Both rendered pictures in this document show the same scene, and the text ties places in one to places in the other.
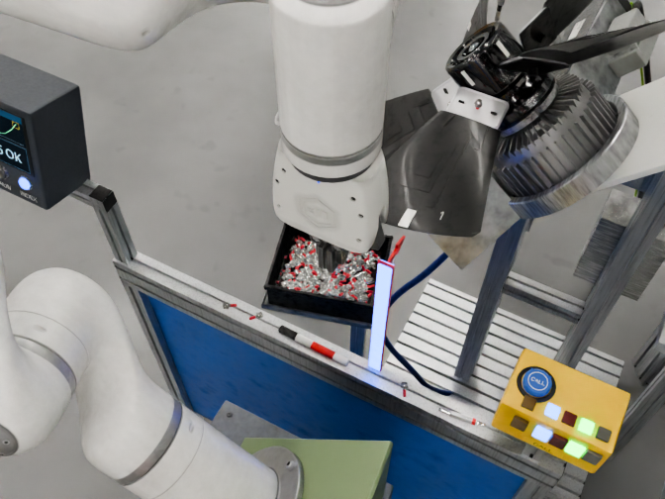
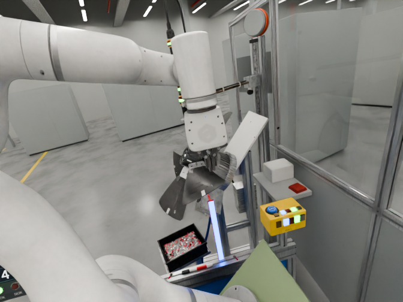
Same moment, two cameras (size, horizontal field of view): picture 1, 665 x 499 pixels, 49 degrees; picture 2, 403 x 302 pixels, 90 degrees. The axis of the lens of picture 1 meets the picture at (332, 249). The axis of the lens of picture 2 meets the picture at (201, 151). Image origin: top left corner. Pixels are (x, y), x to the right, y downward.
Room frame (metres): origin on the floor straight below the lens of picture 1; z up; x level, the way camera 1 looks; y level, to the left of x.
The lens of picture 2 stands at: (0.02, 0.30, 1.68)
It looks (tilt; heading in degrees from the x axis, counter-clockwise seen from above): 22 degrees down; 326
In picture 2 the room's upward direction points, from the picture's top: 10 degrees counter-clockwise
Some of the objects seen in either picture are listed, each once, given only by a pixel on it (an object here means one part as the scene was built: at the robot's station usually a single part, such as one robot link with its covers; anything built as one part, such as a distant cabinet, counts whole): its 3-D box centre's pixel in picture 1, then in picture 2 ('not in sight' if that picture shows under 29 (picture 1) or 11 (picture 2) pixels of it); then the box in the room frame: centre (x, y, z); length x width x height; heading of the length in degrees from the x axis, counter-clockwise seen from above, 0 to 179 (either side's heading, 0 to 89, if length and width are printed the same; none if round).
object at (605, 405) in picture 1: (557, 412); (282, 217); (0.42, -0.33, 1.02); 0.16 x 0.10 x 0.11; 62
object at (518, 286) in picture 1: (542, 297); (237, 225); (0.89, -0.49, 0.56); 0.19 x 0.04 x 0.04; 62
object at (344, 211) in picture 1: (332, 180); (204, 125); (0.42, 0.00, 1.54); 0.10 x 0.07 x 0.11; 62
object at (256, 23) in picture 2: not in sight; (256, 23); (0.97, -0.95, 1.88); 0.17 x 0.15 x 0.16; 152
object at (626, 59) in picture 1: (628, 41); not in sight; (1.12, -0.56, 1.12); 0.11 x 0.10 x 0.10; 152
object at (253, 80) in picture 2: not in sight; (252, 81); (0.95, -0.86, 1.54); 0.10 x 0.07 x 0.08; 97
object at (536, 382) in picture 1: (536, 382); (271, 210); (0.44, -0.29, 1.08); 0.04 x 0.04 x 0.02
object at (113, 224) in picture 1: (114, 227); not in sight; (0.80, 0.40, 0.96); 0.03 x 0.03 x 0.20; 62
